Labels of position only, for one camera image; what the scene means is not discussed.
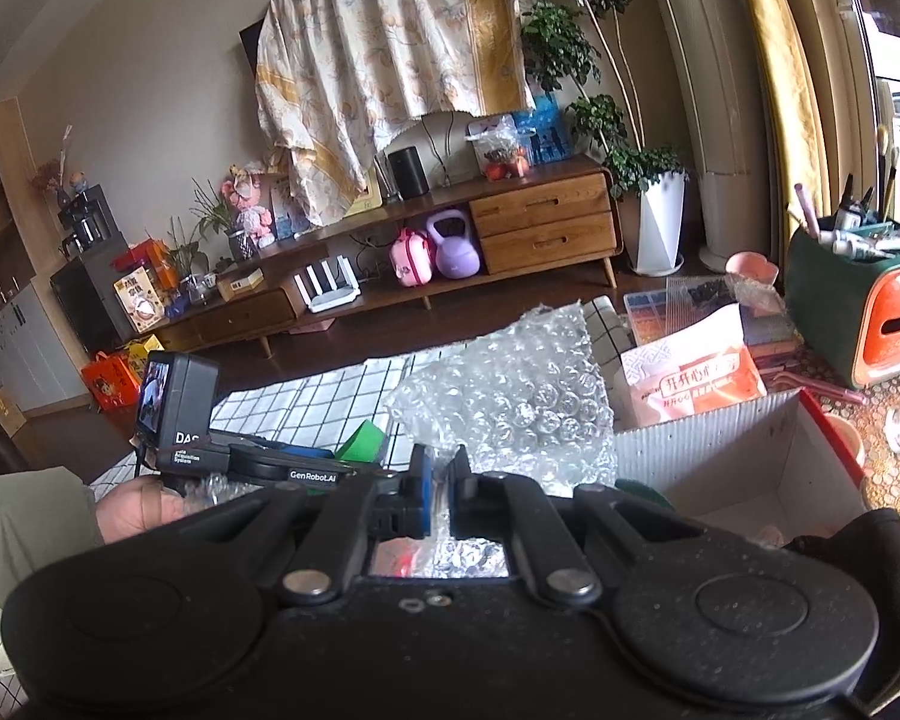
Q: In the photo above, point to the yellow carton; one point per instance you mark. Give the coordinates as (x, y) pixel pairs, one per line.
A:
(146, 352)

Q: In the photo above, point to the clear plastic box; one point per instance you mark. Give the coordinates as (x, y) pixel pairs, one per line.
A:
(712, 307)

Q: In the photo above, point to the wooden wall shelf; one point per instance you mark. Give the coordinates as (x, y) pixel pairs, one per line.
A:
(7, 255)

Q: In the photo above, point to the green indoor tree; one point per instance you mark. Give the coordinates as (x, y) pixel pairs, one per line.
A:
(570, 45)

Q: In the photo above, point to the white planter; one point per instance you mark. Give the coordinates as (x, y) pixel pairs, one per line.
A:
(660, 225)

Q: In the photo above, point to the printed face box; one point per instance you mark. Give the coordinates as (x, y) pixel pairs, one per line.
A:
(139, 304)

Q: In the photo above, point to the person's left hand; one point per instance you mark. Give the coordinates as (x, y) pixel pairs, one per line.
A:
(131, 514)

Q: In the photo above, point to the pink cup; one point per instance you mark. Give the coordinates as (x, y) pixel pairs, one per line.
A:
(846, 442)

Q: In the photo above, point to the black television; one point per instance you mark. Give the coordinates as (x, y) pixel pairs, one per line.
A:
(249, 49)

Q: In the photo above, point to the leafy plant in vase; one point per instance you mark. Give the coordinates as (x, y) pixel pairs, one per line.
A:
(187, 262)

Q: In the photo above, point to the pink bowl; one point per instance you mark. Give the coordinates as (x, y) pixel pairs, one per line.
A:
(751, 270)

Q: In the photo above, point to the bubble wrap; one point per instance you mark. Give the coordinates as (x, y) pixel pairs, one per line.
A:
(517, 397)

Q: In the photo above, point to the gold patterned table mat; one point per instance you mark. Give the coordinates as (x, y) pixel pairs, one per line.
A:
(892, 480)

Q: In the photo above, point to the white router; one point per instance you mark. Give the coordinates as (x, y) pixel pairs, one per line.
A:
(330, 296)

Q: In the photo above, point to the black coffee machine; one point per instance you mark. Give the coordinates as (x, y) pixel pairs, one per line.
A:
(90, 221)

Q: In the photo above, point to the wooden media cabinet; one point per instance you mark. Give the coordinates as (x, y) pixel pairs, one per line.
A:
(540, 225)

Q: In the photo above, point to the red cardboard box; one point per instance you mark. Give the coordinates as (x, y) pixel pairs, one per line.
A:
(720, 450)

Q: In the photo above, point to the bright green cloth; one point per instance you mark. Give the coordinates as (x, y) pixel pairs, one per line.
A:
(364, 441)

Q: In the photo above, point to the small potted plant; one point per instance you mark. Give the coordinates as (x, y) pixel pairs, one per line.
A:
(236, 236)

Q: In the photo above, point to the blue packet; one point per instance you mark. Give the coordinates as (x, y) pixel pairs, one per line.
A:
(544, 127)

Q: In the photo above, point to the purple kettlebell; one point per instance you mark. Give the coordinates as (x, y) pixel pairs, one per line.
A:
(456, 251)

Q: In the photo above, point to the pink toy case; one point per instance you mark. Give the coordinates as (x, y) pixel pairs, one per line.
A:
(411, 262)

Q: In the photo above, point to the flower vase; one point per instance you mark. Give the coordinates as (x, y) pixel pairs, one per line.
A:
(64, 172)

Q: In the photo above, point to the orange white snack bag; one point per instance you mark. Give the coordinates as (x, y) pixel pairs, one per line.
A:
(690, 375)

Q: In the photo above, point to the yellow curtain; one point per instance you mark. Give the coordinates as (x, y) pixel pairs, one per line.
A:
(776, 75)

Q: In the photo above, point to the pink fluffy item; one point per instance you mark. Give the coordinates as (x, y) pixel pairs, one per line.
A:
(769, 536)

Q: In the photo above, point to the bunch of brushes and pens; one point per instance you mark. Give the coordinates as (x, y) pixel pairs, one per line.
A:
(862, 210)

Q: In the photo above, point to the floral sheet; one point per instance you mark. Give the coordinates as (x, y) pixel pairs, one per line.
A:
(390, 52)

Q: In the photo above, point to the person's left forearm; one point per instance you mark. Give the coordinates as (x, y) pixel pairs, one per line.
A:
(22, 517)

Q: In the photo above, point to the green and orange organizer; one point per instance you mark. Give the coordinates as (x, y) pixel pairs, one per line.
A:
(855, 307)

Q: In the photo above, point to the flat pink item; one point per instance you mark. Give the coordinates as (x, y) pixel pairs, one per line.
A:
(313, 326)

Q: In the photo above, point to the pink doll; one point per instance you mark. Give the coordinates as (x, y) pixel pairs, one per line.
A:
(249, 206)

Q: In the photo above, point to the picture box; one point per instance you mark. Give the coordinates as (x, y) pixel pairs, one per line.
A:
(292, 210)

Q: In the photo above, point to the orange gift bag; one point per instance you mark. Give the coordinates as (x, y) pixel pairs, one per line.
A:
(146, 259)

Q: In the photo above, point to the black low cabinet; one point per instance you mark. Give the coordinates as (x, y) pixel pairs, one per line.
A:
(90, 300)

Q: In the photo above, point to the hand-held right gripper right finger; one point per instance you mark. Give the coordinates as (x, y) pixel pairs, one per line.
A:
(461, 499)

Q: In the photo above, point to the small yellow box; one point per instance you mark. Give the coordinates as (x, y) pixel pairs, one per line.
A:
(240, 285)

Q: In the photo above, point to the dark green face mask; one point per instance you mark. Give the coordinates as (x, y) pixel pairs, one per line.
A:
(641, 491)

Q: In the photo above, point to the pink straw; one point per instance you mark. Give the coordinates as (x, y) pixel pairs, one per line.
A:
(817, 384)

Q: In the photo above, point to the black cylinder speaker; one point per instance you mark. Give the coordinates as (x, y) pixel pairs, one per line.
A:
(408, 172)

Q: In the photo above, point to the plastic bag of fruit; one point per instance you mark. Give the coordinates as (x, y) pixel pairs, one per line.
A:
(499, 150)

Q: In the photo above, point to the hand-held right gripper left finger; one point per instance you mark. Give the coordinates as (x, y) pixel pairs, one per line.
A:
(421, 491)

